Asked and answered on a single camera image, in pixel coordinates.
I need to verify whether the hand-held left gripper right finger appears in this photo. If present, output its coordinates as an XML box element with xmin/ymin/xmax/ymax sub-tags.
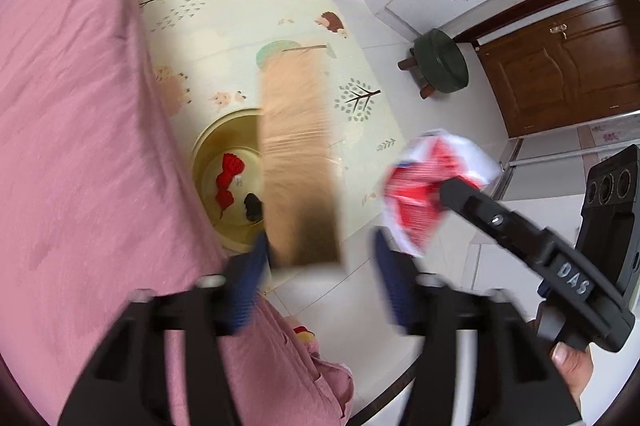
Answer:
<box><xmin>372</xmin><ymin>226</ymin><xmax>584</xmax><ymax>426</ymax></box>

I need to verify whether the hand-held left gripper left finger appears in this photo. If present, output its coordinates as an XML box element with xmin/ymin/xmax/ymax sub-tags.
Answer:
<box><xmin>57</xmin><ymin>233</ymin><xmax>271</xmax><ymax>426</ymax></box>

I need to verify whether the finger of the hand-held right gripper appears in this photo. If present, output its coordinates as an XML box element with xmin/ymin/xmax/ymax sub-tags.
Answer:
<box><xmin>439</xmin><ymin>176</ymin><xmax>552</xmax><ymax>268</ymax></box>

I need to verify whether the red and white packet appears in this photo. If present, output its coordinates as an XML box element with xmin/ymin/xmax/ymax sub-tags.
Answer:
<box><xmin>382</xmin><ymin>129</ymin><xmax>501</xmax><ymax>257</ymax></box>

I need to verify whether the yellow round waste bin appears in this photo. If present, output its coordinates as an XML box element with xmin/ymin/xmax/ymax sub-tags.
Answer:
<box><xmin>191</xmin><ymin>107</ymin><xmax>271</xmax><ymax>255</ymax></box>

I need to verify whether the person's right hand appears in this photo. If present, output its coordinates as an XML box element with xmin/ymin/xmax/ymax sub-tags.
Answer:
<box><xmin>550</xmin><ymin>341</ymin><xmax>596</xmax><ymax>404</ymax></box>

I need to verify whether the small black item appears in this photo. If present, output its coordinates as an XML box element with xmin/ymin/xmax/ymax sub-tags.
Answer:
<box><xmin>243</xmin><ymin>193</ymin><xmax>266</xmax><ymax>225</ymax></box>

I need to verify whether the red crumpled wrapper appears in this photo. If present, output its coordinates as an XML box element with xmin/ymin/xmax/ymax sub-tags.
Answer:
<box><xmin>215</xmin><ymin>152</ymin><xmax>246</xmax><ymax>220</ymax></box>

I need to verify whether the brown wooden door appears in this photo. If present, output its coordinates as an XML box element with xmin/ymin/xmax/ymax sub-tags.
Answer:
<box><xmin>452</xmin><ymin>0</ymin><xmax>640</xmax><ymax>140</ymax></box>

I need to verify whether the green round stool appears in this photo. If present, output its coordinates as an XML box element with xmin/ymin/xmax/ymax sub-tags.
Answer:
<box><xmin>398</xmin><ymin>28</ymin><xmax>470</xmax><ymax>101</ymax></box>

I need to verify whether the pink bed blanket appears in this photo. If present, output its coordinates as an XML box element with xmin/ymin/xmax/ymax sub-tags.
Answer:
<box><xmin>0</xmin><ymin>0</ymin><xmax>356</xmax><ymax>426</ymax></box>

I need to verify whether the cream animal print play mat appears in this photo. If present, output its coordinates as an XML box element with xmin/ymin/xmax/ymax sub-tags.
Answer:
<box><xmin>131</xmin><ymin>0</ymin><xmax>407</xmax><ymax>257</ymax></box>

